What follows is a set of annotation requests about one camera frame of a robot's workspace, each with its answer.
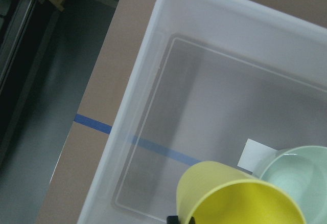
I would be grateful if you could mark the grey metal rail frame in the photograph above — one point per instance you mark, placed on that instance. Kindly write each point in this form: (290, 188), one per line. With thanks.
(13, 35)

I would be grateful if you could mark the white label sticker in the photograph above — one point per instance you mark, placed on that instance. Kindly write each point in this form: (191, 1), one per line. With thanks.
(253, 154)

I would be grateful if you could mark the yellow plastic cup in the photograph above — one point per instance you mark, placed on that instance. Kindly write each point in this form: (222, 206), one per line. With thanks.
(212, 192)

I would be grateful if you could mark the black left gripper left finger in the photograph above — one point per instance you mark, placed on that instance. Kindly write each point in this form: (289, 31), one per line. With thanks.
(173, 219)

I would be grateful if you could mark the mint green plastic cup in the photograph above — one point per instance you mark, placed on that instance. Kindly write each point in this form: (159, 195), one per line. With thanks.
(301, 172)

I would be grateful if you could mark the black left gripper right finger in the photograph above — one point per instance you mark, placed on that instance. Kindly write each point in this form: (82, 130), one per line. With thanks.
(192, 220)

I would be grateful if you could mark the translucent plastic storage box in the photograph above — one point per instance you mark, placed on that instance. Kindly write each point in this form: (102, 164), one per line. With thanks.
(209, 75)

